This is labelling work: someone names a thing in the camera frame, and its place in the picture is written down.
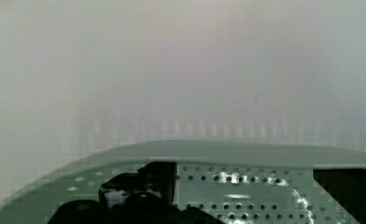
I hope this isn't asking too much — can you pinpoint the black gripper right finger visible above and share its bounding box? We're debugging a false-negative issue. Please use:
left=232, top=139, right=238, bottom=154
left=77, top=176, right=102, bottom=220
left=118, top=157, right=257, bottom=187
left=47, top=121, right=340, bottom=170
left=313, top=169, right=366, bottom=224

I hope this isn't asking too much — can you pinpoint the green plastic strainer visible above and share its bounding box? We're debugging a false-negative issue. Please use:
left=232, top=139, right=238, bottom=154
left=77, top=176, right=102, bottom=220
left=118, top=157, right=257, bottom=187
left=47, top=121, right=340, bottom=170
left=0, top=141, right=366, bottom=224

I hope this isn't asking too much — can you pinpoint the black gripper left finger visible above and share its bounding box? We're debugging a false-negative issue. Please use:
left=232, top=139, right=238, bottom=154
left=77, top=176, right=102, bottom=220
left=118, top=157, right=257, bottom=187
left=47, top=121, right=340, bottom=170
left=48, top=161, right=224, bottom=224

